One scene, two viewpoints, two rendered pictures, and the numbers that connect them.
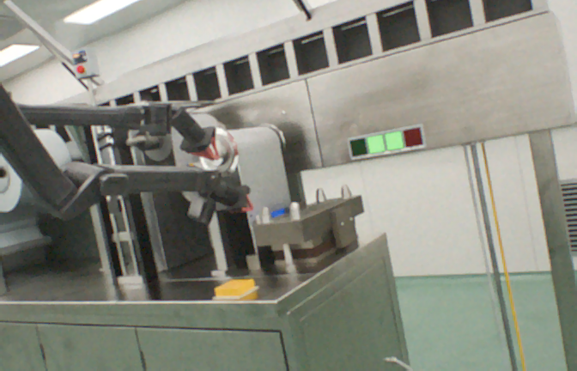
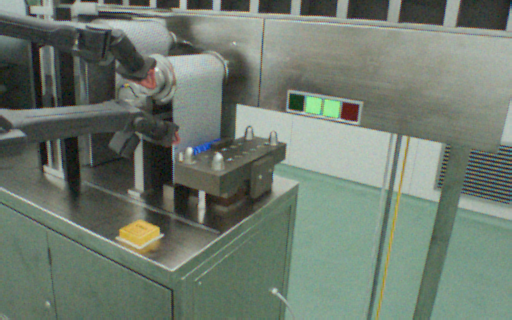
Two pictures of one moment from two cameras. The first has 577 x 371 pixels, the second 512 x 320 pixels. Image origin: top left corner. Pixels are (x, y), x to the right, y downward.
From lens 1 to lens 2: 0.41 m
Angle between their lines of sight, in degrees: 14
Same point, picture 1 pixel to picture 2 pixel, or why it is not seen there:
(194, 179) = (117, 121)
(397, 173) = not seen: hidden behind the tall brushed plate
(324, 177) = not seen: hidden behind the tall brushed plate
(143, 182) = (53, 131)
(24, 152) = not seen: outside the picture
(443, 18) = (415, 3)
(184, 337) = (86, 255)
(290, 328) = (182, 291)
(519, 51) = (477, 67)
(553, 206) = (450, 204)
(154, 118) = (88, 45)
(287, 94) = (242, 28)
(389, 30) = not seen: outside the picture
